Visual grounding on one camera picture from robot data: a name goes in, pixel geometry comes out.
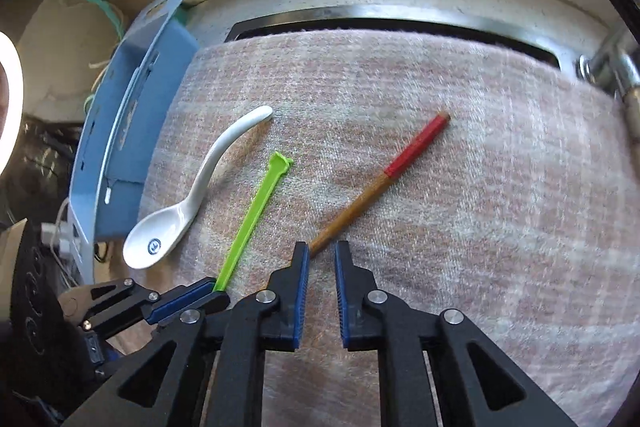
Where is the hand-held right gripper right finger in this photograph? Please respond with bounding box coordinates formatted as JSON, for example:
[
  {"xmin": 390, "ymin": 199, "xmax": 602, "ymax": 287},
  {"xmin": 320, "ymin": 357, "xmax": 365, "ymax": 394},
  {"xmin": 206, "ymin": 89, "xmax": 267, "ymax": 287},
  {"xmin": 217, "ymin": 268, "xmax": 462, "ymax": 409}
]
[{"xmin": 334, "ymin": 239, "xmax": 578, "ymax": 427}]

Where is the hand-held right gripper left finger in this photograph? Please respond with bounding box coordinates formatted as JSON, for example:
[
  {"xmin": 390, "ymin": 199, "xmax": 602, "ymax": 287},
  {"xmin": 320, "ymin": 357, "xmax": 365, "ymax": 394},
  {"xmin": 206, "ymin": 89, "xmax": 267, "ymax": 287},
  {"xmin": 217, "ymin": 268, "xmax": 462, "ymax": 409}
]
[{"xmin": 62, "ymin": 241, "xmax": 311, "ymax": 427}]

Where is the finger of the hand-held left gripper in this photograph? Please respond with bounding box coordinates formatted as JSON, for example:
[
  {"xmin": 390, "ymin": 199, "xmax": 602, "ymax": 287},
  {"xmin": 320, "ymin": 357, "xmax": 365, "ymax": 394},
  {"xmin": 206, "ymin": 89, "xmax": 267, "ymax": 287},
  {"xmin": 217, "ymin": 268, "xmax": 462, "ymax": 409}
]
[
  {"xmin": 154, "ymin": 291, "xmax": 232, "ymax": 334},
  {"xmin": 57, "ymin": 278, "xmax": 218, "ymax": 338}
]

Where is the white ceramic spoon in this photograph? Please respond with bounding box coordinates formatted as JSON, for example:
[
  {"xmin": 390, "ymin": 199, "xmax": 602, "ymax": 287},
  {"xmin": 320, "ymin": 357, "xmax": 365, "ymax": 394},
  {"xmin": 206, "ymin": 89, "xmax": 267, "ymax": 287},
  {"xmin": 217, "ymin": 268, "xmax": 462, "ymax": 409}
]
[{"xmin": 122, "ymin": 105, "xmax": 274, "ymax": 270}]

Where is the green plastic spoon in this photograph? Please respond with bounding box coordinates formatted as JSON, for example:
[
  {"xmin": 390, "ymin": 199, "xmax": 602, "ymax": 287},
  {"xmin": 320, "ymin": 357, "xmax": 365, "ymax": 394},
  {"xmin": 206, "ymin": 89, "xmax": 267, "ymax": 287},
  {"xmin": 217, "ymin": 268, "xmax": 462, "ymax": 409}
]
[{"xmin": 212, "ymin": 151, "xmax": 295, "ymax": 294}]

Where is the red-tipped wooden chopstick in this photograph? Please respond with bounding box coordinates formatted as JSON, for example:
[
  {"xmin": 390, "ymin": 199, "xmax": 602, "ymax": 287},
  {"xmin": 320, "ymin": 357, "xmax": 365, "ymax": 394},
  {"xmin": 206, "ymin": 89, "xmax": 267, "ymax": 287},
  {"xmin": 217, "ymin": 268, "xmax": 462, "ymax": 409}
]
[{"xmin": 307, "ymin": 112, "xmax": 451, "ymax": 258}]

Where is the blue plastic utensil rack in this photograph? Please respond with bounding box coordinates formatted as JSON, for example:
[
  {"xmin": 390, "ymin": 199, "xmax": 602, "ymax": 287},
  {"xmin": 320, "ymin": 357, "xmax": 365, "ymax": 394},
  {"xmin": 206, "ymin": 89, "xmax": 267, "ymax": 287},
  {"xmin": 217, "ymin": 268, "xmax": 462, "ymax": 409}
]
[{"xmin": 67, "ymin": 0, "xmax": 205, "ymax": 285}]

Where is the white power adapter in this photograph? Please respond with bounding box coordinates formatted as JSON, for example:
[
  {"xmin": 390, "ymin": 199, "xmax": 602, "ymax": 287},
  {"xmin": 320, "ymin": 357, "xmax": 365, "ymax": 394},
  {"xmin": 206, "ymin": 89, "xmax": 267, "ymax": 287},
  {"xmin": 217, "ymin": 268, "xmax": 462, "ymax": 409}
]
[{"xmin": 40, "ymin": 197, "xmax": 81, "ymax": 269}]

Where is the pink plaid cloth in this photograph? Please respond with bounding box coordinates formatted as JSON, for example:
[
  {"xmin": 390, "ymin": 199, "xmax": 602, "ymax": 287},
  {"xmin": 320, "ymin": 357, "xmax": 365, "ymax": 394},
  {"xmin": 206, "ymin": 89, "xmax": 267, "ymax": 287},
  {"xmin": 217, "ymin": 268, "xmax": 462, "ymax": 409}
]
[{"xmin": 137, "ymin": 27, "xmax": 640, "ymax": 427}]

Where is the steel sink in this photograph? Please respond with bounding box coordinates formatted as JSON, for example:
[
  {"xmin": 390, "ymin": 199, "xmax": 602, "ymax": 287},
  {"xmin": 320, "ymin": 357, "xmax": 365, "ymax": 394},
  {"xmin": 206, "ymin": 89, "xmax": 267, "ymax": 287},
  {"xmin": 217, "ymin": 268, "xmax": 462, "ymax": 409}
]
[{"xmin": 225, "ymin": 4, "xmax": 583, "ymax": 70}]

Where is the chrome faucet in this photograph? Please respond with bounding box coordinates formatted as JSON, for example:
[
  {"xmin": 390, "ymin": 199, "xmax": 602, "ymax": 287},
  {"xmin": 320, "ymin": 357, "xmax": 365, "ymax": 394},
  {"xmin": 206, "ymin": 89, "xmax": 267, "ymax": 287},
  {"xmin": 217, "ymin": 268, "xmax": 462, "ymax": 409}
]
[{"xmin": 577, "ymin": 27, "xmax": 640, "ymax": 148}]

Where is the white ring light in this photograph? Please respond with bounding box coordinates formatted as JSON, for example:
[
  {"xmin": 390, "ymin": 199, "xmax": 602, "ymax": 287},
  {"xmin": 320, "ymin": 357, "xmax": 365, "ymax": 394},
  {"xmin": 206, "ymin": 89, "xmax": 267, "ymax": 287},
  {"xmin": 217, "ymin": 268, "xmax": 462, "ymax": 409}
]
[{"xmin": 0, "ymin": 31, "xmax": 25, "ymax": 152}]

